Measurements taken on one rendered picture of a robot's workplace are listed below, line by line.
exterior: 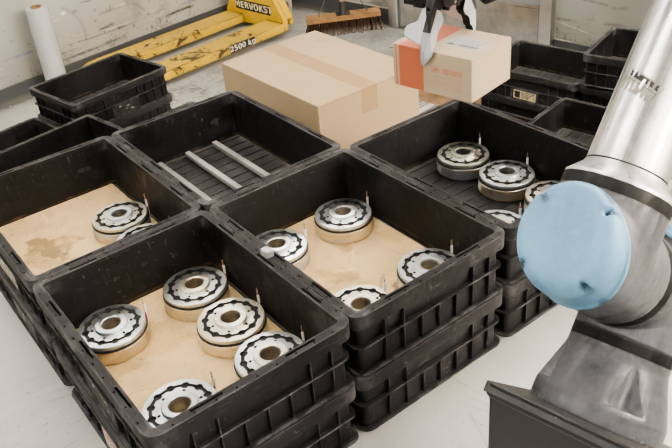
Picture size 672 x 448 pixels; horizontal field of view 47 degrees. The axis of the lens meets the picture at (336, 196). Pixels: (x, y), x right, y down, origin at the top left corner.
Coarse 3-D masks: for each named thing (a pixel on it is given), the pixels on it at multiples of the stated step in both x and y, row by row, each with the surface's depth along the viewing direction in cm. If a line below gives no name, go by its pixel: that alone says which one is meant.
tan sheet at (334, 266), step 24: (312, 216) 144; (312, 240) 137; (360, 240) 136; (384, 240) 135; (408, 240) 134; (312, 264) 131; (336, 264) 130; (360, 264) 130; (384, 264) 129; (336, 288) 125
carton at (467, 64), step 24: (408, 48) 132; (456, 48) 129; (480, 48) 128; (504, 48) 130; (408, 72) 134; (432, 72) 130; (456, 72) 127; (480, 72) 127; (504, 72) 133; (456, 96) 129; (480, 96) 129
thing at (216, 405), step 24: (192, 216) 128; (144, 240) 123; (240, 240) 121; (264, 264) 115; (48, 312) 110; (336, 312) 104; (72, 336) 104; (336, 336) 101; (96, 360) 100; (288, 360) 97; (312, 360) 100; (240, 384) 94; (264, 384) 96; (120, 408) 93; (192, 408) 91; (216, 408) 92; (144, 432) 89; (168, 432) 89; (192, 432) 91
